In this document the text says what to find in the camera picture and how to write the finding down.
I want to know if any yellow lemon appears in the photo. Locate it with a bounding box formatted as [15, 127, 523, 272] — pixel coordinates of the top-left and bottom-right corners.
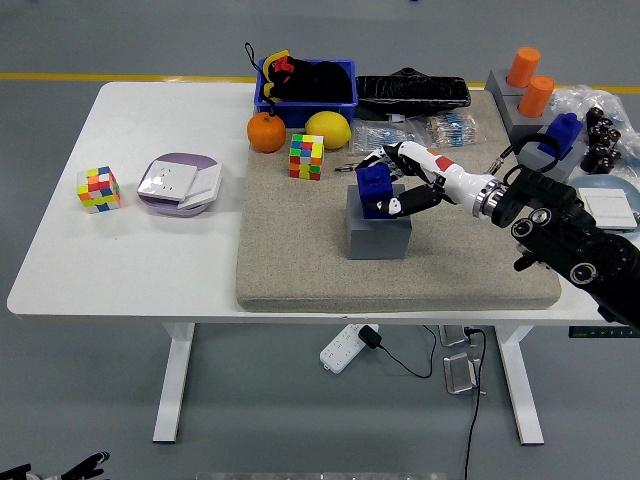
[305, 110, 353, 150]

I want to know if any grey round seal holder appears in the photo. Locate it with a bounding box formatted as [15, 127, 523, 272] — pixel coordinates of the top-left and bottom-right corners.
[484, 69, 521, 101]
[501, 91, 556, 154]

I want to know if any clear bag of mixed resistors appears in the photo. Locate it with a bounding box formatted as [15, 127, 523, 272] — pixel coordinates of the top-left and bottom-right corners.
[422, 112, 487, 150]

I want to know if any light blue plate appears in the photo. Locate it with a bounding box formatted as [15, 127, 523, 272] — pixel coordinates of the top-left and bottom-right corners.
[568, 174, 640, 235]

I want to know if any black cord strap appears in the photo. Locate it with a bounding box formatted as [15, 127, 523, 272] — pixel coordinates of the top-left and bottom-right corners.
[244, 42, 279, 119]

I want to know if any grey-brown fabric mat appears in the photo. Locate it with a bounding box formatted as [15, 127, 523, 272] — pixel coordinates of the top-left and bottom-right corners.
[234, 89, 562, 314]

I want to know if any thin black adapter cable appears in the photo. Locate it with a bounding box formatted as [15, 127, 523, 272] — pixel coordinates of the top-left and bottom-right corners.
[374, 324, 439, 380]

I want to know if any black cloth pouch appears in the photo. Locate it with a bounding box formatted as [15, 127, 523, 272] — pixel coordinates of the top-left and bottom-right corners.
[282, 58, 354, 104]

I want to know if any grey square seal holder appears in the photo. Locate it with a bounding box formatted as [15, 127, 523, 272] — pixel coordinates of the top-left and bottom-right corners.
[517, 124, 587, 186]
[346, 184, 414, 260]

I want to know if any scrambled rubik's cube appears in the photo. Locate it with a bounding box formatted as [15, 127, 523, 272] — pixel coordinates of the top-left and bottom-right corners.
[288, 132, 326, 182]
[76, 165, 122, 215]

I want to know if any purple plate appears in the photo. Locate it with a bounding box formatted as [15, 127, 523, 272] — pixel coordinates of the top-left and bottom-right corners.
[137, 152, 224, 219]

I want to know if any blue square seal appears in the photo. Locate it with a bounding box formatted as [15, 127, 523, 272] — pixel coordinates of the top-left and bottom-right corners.
[354, 164, 396, 221]
[543, 113, 585, 161]

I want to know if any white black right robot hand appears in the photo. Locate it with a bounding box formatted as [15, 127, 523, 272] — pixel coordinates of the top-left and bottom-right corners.
[355, 141, 489, 220]

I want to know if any blue plastic bin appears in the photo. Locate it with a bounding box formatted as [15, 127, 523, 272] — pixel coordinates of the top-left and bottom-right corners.
[253, 58, 359, 131]

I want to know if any black wrapped long device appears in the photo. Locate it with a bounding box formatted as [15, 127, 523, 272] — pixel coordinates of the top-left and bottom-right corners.
[355, 66, 472, 121]

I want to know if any long black power cable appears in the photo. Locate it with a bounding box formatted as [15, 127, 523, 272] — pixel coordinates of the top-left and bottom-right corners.
[462, 327, 489, 480]

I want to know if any metal floor bracket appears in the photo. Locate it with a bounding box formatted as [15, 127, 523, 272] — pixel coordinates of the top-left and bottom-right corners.
[438, 324, 474, 349]
[443, 352, 484, 397]

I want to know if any white power strip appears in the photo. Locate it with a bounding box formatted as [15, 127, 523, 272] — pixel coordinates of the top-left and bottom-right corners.
[319, 323, 369, 374]

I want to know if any white wall socket panel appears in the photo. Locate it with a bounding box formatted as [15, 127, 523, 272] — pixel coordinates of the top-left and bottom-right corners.
[137, 160, 200, 203]

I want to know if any yellow black red tool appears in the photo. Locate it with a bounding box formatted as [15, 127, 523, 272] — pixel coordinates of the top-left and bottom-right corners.
[262, 48, 296, 104]

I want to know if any black plug adapter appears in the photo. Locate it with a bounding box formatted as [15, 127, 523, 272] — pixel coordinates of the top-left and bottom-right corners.
[359, 324, 384, 349]

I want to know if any black table control panel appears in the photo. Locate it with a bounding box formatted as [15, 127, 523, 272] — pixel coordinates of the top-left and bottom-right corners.
[568, 326, 630, 340]

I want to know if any crumpled clear plastic bag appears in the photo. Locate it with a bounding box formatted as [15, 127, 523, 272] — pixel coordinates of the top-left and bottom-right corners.
[549, 83, 640, 179]

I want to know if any white table leg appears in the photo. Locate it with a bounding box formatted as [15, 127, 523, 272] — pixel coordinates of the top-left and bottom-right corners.
[494, 325, 546, 446]
[152, 322, 196, 444]

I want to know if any orange cylinder seal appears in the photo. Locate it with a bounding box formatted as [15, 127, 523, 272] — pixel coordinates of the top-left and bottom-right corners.
[507, 46, 542, 89]
[518, 75, 556, 119]

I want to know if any orange fruit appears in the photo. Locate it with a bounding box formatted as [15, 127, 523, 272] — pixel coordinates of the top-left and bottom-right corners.
[247, 111, 288, 154]

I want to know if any clear bag of blue resistors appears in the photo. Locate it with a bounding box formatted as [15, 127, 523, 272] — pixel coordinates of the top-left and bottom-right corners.
[349, 119, 426, 157]

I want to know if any white wall switch panel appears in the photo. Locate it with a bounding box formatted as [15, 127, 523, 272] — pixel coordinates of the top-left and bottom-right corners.
[177, 163, 224, 210]
[579, 187, 640, 231]

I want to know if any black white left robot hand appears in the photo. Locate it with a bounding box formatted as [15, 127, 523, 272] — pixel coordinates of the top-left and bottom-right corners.
[0, 451, 111, 480]

